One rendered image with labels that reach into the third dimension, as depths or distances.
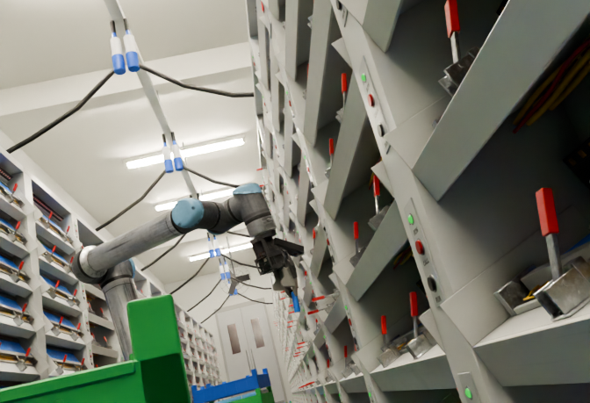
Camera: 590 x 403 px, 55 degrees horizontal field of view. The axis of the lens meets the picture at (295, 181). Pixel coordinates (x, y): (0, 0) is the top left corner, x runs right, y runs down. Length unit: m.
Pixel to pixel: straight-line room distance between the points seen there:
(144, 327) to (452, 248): 0.42
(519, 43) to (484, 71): 0.05
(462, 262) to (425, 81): 0.22
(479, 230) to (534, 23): 0.30
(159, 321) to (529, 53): 0.28
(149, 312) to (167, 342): 0.02
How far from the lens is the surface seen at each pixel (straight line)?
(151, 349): 0.26
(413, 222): 0.67
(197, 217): 1.72
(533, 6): 0.39
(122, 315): 2.13
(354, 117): 0.88
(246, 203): 1.76
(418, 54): 0.71
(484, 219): 0.64
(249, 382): 2.57
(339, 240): 1.33
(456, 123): 0.51
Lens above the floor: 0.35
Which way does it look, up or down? 20 degrees up
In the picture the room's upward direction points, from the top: 15 degrees counter-clockwise
